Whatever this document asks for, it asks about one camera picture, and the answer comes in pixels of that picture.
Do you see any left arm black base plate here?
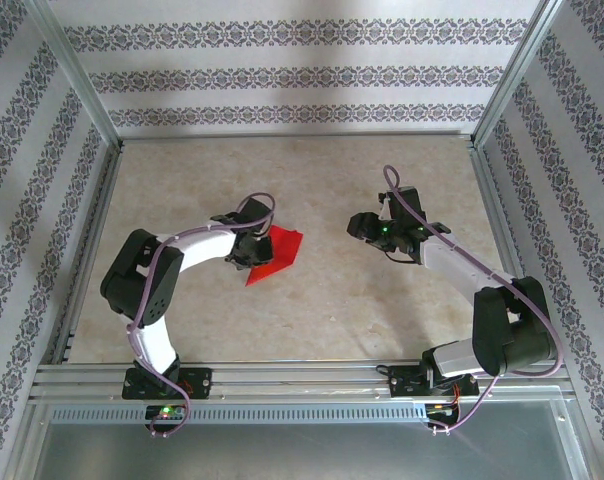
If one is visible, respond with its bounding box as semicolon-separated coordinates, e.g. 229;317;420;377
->
121;366;214;401

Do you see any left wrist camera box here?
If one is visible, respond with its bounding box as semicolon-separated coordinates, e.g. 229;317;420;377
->
236;197;276;234

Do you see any aluminium frame post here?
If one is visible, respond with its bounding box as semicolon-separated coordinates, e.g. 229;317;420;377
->
474;0;571;151
24;0;126;151

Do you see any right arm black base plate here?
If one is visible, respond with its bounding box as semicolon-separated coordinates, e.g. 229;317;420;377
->
387;363;479;400

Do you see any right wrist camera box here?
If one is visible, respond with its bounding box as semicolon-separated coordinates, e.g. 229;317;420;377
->
389;185;426;226

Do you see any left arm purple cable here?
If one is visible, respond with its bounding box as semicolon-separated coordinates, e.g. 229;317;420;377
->
126;192;277;440

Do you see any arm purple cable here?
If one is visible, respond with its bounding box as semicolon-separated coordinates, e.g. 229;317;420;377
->
126;192;277;440
383;164;566;436

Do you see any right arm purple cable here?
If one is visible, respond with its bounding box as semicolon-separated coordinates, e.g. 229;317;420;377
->
383;164;566;436

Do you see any grey slotted cable duct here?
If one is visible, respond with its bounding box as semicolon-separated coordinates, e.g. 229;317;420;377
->
49;403;428;424

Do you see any aluminium side rail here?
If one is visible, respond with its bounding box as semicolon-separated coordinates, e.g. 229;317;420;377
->
469;142;551;361
51;144;126;366

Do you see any grey metal sheet panel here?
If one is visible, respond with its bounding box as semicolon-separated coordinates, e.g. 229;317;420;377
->
24;399;591;480

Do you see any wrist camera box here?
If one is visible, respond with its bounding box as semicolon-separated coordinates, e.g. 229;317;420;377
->
389;185;426;226
236;197;276;234

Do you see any red paper sheet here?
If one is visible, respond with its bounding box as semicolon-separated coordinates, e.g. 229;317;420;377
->
244;225;305;288

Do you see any aluminium rear rail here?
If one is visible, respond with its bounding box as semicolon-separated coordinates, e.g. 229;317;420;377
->
116;130;478;144

